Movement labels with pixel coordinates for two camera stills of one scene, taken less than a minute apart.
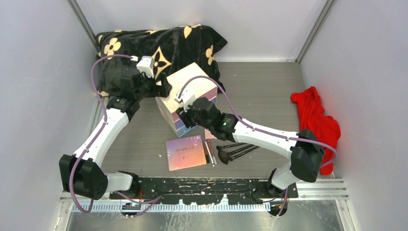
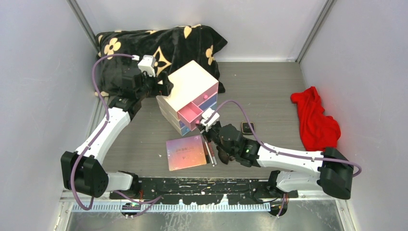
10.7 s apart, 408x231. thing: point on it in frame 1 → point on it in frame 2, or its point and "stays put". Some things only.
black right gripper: (185, 116) → (204, 133)
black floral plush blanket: (165, 47) stays put
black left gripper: (162, 91) stays put
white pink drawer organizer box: (200, 87) stays put
